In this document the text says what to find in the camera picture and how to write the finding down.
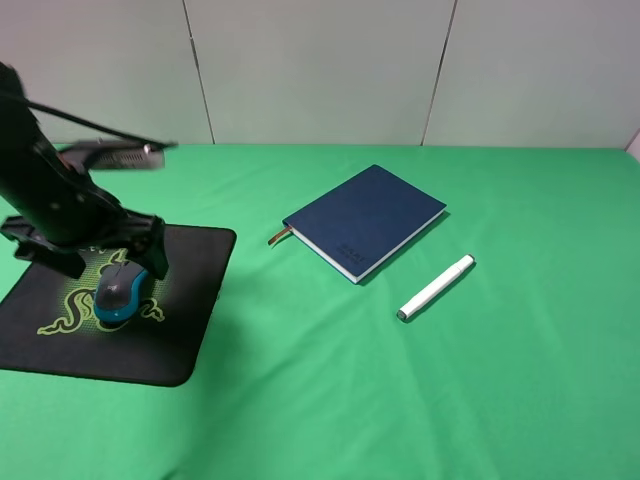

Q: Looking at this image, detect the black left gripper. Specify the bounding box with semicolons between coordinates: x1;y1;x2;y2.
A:
1;187;168;279

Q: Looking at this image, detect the grey teal computer mouse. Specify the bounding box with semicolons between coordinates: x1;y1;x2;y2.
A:
93;261;149;327

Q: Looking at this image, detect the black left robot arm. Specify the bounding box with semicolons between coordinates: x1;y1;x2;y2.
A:
1;65;169;279

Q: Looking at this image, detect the black green mouse pad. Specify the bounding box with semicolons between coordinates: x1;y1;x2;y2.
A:
1;225;236;387

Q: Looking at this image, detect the dark blue notebook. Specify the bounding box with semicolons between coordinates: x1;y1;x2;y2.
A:
268;165;446;284

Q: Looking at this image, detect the white marker pen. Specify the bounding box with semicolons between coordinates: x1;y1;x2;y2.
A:
396;254;475;323

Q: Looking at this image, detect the green tablecloth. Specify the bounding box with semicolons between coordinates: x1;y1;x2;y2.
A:
1;145;639;479

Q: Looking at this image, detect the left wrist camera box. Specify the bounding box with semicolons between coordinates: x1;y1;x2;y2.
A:
59;140;165;173

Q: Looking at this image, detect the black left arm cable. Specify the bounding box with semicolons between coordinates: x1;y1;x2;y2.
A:
0;89;179;150

